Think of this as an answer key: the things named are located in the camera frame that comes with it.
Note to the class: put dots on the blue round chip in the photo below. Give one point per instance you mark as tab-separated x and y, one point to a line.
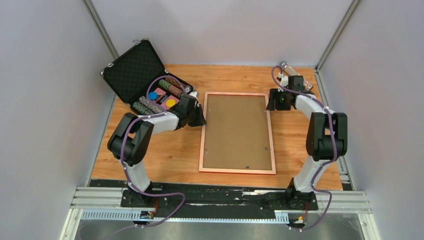
152	96

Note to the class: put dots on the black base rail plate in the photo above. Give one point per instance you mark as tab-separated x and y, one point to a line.
202	201

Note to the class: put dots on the pink wooden picture frame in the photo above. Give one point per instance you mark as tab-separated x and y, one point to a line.
202	159

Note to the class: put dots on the dark green chip roll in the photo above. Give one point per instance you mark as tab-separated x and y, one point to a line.
171	88

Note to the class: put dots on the green poker chip roll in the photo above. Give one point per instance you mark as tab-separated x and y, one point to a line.
143	110

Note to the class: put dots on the aluminium frame rail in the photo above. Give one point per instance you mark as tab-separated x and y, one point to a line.
101	203

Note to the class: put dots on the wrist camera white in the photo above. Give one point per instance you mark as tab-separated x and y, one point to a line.
194	94
282	80

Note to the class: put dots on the pink card box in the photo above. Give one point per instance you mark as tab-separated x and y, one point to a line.
163	96

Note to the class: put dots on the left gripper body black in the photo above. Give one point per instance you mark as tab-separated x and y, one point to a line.
190	115

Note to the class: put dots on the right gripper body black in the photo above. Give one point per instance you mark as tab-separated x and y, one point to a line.
280	101

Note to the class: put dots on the yellow round chip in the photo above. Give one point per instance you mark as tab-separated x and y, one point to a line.
170	103

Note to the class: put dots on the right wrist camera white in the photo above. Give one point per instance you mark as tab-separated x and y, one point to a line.
282	80

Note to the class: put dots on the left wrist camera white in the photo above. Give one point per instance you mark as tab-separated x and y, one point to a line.
194	94

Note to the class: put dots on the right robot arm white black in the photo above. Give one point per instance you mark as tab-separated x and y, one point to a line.
326	138

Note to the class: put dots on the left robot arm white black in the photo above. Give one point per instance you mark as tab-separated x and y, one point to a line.
130	140

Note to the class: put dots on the brown poker chip roll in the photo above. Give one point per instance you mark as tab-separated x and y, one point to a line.
179	84

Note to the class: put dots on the glitter-filled clear tube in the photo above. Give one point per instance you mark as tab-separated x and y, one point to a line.
296	81

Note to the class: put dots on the black foam-lined case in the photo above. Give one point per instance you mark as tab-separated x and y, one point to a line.
136	73

